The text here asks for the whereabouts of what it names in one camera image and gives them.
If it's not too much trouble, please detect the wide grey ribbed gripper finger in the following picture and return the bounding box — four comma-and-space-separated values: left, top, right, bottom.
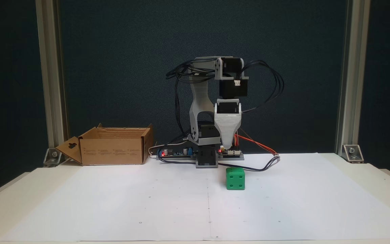
214, 113, 243, 150

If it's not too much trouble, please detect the green die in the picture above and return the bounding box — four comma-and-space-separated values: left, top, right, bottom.
225, 167, 245, 190

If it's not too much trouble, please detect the blue circuit board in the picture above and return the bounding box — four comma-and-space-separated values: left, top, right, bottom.
157, 145, 196, 158

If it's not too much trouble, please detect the open cardboard box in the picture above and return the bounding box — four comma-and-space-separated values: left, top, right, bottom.
56, 123, 154, 166

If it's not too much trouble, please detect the small circuit board with wires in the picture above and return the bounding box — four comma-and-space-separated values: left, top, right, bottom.
219, 145, 244, 157

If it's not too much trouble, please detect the red and orange wire pair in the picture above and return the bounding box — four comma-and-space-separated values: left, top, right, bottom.
236, 127, 279, 156

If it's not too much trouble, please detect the black arm base cable bundle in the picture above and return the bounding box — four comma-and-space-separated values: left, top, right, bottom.
166, 60, 216, 143

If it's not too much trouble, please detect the black cable with white connector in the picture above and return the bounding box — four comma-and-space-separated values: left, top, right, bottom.
217, 155, 281, 172

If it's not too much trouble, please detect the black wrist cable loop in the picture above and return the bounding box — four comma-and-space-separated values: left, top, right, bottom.
241, 60, 285, 113

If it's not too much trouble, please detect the thin black table cable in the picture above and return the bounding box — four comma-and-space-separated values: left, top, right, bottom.
159, 157, 197, 165

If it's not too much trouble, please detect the metal corner bracket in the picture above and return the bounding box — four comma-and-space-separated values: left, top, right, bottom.
342, 144, 365, 164
43, 147, 63, 167

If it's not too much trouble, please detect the aluminium frame post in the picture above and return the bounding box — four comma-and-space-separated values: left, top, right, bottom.
335, 0, 371, 155
35, 0, 69, 149

